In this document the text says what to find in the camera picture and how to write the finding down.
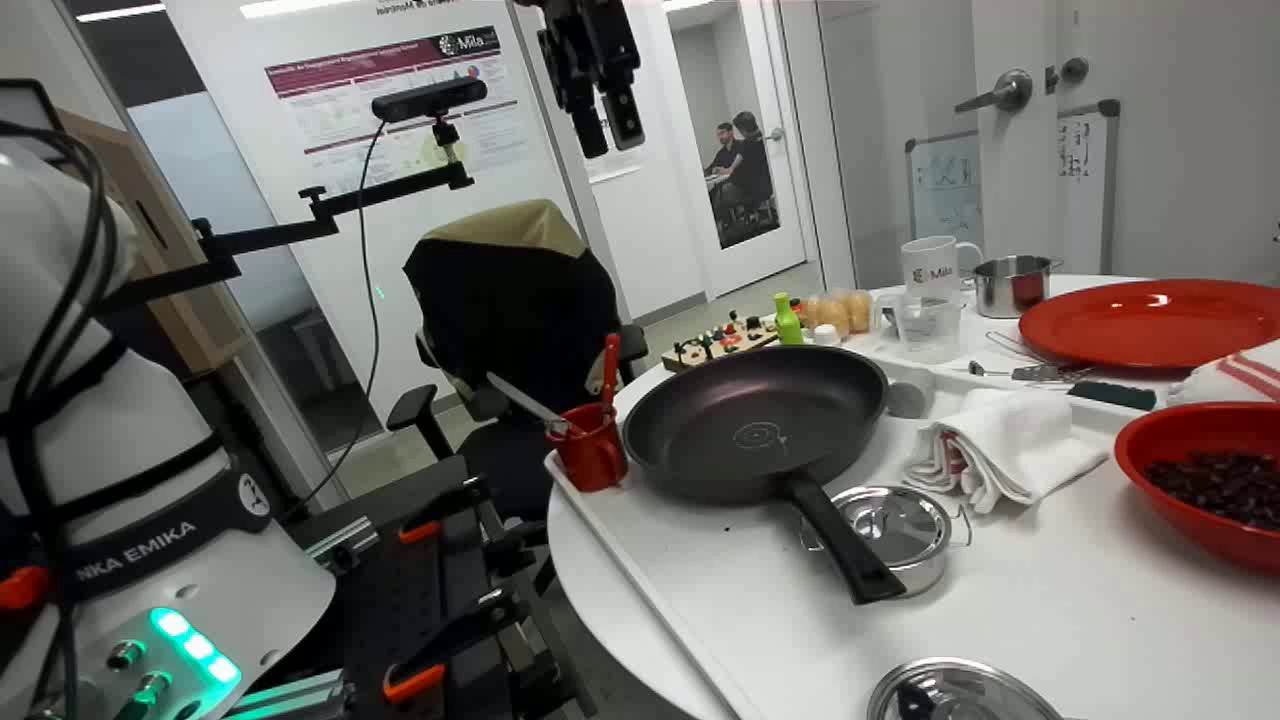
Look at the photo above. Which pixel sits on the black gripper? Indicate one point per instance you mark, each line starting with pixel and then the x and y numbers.
pixel 573 25

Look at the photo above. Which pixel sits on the black frying pan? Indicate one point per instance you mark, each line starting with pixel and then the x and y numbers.
pixel 744 427

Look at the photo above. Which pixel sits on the white cloth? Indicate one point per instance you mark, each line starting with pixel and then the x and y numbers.
pixel 1027 443

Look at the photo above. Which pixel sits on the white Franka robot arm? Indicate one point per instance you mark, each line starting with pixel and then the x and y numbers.
pixel 123 443

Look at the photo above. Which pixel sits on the black office chair beige cover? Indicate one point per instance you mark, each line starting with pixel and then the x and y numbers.
pixel 513 306

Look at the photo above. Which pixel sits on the poster with purple banner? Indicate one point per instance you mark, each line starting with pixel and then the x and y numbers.
pixel 385 65

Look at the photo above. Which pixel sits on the orange utensil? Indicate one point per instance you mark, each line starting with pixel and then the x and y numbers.
pixel 610 366

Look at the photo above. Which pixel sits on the toy sushi board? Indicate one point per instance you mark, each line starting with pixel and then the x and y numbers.
pixel 720 342

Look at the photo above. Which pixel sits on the green bottle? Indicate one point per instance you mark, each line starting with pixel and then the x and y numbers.
pixel 789 325

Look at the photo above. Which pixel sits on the brown egg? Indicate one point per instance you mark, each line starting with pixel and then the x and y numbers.
pixel 858 314
pixel 822 317

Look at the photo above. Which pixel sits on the red cup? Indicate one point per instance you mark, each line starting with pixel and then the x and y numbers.
pixel 589 449

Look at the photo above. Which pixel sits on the small whiteboard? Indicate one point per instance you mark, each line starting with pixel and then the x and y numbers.
pixel 945 185

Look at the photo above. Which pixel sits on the clear glass cup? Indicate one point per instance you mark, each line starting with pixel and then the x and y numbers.
pixel 932 264
pixel 930 325

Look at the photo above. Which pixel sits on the small gray round object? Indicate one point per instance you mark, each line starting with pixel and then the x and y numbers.
pixel 911 398

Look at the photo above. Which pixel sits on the steel cup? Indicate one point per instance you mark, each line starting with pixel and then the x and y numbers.
pixel 1002 285

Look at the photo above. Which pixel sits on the brown wooden board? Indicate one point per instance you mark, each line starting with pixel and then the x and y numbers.
pixel 174 264

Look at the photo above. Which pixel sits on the silver deadbolt knob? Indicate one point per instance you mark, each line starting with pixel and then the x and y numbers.
pixel 1064 74

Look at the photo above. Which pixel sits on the white paper board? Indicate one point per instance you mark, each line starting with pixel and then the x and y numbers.
pixel 1086 185

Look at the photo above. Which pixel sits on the small lidded steel pot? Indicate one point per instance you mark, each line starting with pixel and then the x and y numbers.
pixel 905 525

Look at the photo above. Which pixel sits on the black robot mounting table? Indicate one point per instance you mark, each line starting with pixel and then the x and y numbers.
pixel 442 613

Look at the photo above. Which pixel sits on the red plate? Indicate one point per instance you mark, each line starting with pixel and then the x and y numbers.
pixel 1144 325

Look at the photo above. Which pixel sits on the green silver bar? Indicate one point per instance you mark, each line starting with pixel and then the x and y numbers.
pixel 286 698

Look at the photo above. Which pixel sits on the red striped white towel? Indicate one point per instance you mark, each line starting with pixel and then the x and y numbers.
pixel 1240 375

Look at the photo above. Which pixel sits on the shallow steel bowl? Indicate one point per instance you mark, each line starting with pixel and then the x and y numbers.
pixel 974 694

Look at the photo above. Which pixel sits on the red bowl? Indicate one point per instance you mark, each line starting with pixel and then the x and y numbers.
pixel 1172 512

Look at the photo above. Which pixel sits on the dark beans pile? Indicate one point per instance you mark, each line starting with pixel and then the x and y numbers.
pixel 1226 481

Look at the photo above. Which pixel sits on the black camera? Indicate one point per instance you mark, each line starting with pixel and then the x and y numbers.
pixel 426 96

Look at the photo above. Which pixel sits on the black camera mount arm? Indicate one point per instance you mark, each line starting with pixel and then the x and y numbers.
pixel 267 236

